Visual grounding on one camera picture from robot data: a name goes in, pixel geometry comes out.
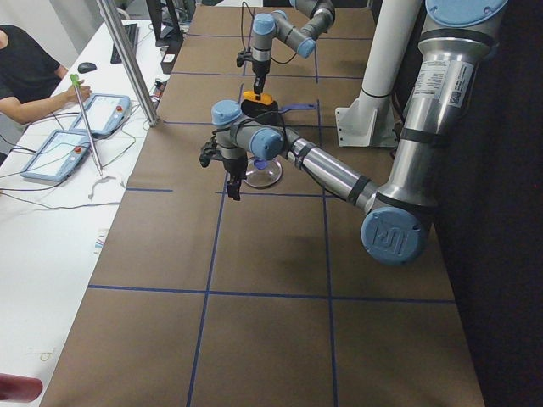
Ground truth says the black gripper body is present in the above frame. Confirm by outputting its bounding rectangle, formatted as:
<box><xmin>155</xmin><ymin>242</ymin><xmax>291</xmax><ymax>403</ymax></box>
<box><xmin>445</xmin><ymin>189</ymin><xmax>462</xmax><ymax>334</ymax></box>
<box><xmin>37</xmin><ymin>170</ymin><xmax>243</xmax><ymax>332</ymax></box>
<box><xmin>252</xmin><ymin>61</ymin><xmax>268</xmax><ymax>77</ymax></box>
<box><xmin>223</xmin><ymin>159</ymin><xmax>248</xmax><ymax>181</ymax></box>

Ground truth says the dark blue saucepan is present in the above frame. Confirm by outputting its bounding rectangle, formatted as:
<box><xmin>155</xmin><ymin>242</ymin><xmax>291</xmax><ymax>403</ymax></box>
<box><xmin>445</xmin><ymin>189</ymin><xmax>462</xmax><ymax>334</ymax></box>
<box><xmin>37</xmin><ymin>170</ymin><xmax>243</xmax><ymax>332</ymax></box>
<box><xmin>241</xmin><ymin>99</ymin><xmax>316</xmax><ymax>126</ymax></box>

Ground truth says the black computer mouse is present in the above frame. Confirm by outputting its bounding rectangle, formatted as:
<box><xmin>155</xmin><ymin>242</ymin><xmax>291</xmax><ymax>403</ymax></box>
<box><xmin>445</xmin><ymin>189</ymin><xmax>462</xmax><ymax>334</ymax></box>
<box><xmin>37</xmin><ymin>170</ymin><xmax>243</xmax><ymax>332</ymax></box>
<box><xmin>77</xmin><ymin>62</ymin><xmax>97</xmax><ymax>74</ymax></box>

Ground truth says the person in black shirt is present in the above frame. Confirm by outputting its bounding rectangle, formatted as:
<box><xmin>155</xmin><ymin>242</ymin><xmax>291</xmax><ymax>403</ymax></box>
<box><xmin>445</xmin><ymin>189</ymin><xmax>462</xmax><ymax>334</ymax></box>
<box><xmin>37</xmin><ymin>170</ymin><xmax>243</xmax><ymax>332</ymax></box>
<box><xmin>1</xmin><ymin>25</ymin><xmax>78</xmax><ymax>125</ymax></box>

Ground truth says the far blue teach pendant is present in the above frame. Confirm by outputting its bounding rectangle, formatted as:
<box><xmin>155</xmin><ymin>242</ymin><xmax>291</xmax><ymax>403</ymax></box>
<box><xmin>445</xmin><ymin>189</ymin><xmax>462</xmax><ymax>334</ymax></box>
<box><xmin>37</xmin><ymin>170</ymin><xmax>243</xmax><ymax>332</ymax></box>
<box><xmin>84</xmin><ymin>93</ymin><xmax>131</xmax><ymax>140</ymax></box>

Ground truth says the blue teach pendant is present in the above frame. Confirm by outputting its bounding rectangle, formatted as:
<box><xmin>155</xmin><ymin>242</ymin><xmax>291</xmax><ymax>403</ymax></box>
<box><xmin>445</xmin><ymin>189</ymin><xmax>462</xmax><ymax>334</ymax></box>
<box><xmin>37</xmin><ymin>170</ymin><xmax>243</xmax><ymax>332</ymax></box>
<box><xmin>84</xmin><ymin>93</ymin><xmax>131</xmax><ymax>140</ymax></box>
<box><xmin>21</xmin><ymin>130</ymin><xmax>90</xmax><ymax>182</ymax></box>

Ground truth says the glass pot lid blue knob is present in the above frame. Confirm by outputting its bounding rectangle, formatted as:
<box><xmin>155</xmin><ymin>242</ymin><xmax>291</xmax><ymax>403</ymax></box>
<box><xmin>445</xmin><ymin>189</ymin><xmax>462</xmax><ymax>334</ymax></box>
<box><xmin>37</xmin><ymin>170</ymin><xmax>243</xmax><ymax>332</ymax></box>
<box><xmin>244</xmin><ymin>157</ymin><xmax>283</xmax><ymax>189</ymax></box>

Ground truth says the thin metal rod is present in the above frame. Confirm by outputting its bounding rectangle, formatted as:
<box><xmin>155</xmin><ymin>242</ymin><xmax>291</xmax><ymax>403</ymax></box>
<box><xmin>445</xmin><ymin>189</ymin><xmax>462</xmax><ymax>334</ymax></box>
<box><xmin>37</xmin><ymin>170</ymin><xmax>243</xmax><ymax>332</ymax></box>
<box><xmin>69</xmin><ymin>74</ymin><xmax>104</xmax><ymax>176</ymax></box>

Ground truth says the black keyboard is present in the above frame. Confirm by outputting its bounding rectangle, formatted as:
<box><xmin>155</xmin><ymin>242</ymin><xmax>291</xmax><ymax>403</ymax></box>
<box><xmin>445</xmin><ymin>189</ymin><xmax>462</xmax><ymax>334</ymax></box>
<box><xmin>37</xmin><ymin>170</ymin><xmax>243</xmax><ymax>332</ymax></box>
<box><xmin>109</xmin><ymin>23</ymin><xmax>140</xmax><ymax>65</ymax></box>

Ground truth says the white camera post base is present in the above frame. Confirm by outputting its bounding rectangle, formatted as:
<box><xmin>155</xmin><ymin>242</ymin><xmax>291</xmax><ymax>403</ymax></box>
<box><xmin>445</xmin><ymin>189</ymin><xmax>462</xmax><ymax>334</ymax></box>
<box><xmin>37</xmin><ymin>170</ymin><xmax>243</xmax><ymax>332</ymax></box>
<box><xmin>335</xmin><ymin>0</ymin><xmax>422</xmax><ymax>148</ymax></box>

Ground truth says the near blue teach pendant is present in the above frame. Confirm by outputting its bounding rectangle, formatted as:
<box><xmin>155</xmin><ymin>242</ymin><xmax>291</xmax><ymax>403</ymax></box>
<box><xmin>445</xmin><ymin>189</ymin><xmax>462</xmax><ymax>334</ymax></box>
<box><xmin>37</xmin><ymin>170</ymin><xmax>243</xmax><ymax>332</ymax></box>
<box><xmin>21</xmin><ymin>130</ymin><xmax>90</xmax><ymax>182</ymax></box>

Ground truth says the orange toy corn cob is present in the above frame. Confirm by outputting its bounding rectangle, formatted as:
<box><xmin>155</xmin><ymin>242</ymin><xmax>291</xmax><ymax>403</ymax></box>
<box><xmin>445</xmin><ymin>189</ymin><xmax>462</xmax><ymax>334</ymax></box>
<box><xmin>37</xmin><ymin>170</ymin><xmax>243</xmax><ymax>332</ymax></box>
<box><xmin>243</xmin><ymin>91</ymin><xmax>274</xmax><ymax>105</ymax></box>

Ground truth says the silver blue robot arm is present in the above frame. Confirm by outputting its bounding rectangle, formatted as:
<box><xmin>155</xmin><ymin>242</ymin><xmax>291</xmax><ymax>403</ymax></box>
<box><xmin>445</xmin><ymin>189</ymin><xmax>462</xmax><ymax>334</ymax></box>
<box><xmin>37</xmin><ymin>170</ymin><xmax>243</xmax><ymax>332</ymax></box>
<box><xmin>249</xmin><ymin>1</ymin><xmax>335</xmax><ymax>98</ymax></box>
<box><xmin>199</xmin><ymin>1</ymin><xmax>507</xmax><ymax>265</ymax></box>

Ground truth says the aluminium frame post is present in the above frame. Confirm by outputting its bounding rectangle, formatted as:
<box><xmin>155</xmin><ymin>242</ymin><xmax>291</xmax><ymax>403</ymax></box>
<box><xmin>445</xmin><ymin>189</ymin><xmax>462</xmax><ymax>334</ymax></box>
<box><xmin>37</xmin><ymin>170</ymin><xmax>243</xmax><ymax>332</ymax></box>
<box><xmin>97</xmin><ymin>0</ymin><xmax>159</xmax><ymax>127</ymax></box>

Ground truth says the red cylinder object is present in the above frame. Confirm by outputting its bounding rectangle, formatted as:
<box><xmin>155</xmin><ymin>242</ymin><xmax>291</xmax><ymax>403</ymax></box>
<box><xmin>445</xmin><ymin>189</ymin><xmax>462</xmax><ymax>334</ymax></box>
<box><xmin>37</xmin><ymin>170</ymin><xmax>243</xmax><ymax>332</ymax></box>
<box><xmin>0</xmin><ymin>373</ymin><xmax>43</xmax><ymax>403</ymax></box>

